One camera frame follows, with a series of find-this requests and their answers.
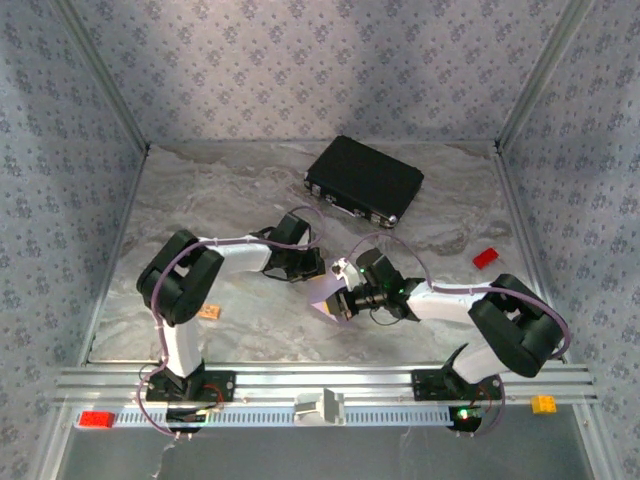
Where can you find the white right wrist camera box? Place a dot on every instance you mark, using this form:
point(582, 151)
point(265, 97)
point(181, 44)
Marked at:
point(344, 267)

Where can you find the orange wooden block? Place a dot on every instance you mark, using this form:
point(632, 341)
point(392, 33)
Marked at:
point(210, 313)

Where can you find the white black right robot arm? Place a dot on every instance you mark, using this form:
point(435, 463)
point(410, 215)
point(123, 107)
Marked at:
point(520, 325)

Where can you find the aluminium frame leg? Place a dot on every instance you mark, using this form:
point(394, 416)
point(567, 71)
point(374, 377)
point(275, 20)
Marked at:
point(592, 450)
point(57, 450)

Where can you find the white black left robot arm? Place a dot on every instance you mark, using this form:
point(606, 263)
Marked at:
point(185, 290)

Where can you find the black hard case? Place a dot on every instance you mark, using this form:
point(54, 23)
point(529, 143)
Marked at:
point(365, 175)

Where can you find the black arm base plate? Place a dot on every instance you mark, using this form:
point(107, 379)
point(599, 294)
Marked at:
point(427, 385)
point(220, 387)

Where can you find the yellow toy brick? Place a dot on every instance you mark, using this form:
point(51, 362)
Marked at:
point(544, 404)

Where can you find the large red toy brick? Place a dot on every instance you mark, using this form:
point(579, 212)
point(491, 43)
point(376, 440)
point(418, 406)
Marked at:
point(97, 420)

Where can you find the purple paper sheet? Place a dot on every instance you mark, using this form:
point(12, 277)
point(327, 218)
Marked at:
point(320, 297)

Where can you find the aluminium mounting rail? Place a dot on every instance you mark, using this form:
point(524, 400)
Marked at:
point(325, 377)

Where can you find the grey metal bracket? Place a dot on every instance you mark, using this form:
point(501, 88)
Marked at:
point(320, 406)

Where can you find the small red toy brick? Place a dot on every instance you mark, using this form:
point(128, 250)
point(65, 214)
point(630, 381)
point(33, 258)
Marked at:
point(486, 259)

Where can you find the aluminium frame post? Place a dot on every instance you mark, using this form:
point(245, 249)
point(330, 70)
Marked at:
point(107, 80)
point(542, 75)

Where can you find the black controller board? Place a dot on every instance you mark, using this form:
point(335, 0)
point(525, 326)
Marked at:
point(185, 424)
point(465, 425)

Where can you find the aluminium table side rail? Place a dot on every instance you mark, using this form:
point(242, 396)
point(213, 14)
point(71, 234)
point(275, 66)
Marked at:
point(521, 225)
point(116, 255)

